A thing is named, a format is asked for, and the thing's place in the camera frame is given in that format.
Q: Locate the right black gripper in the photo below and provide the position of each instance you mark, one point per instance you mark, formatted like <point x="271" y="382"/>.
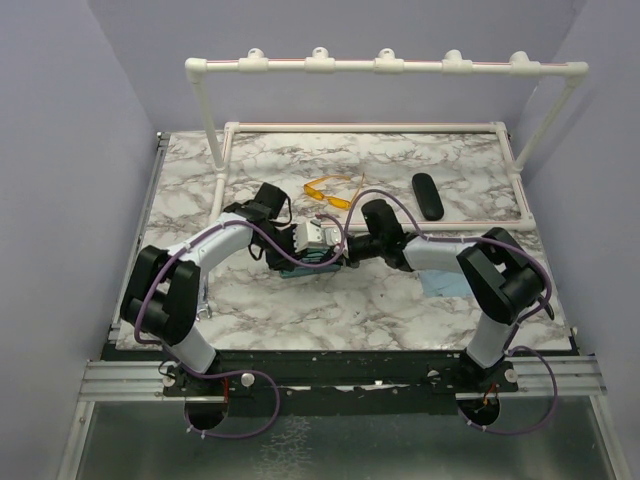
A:
<point x="352" y="263"/>

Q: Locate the black glasses case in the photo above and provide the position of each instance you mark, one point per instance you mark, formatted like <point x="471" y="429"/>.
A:
<point x="427" y="197"/>

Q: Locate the silver wrench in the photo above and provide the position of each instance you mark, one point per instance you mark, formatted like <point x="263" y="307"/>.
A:
<point x="203" y="311"/>

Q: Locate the orange plastic sunglasses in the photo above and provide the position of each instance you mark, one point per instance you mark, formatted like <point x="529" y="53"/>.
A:
<point x="310" y="189"/>

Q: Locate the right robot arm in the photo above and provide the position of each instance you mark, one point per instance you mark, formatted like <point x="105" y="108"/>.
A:
<point x="504" y="279"/>

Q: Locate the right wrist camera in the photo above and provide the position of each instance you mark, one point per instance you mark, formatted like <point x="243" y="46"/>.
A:
<point x="335" y="240"/>

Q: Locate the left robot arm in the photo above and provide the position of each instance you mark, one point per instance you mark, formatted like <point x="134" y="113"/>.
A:
<point x="167" y="287"/>

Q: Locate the aluminium extrusion rail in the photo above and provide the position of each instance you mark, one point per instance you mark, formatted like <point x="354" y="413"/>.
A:
<point x="121" y="381"/>

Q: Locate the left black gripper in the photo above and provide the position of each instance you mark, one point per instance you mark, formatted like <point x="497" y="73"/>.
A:
<point x="279" y="263"/>

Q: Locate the black tool right edge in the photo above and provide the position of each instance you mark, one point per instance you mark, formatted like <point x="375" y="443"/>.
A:
<point x="546" y="307"/>

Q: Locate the white PVC pipe rack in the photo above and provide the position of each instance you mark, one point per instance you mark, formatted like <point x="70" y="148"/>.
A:
<point x="386" y="63"/>

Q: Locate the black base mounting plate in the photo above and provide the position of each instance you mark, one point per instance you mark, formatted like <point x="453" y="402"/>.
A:
<point x="329" y="383"/>

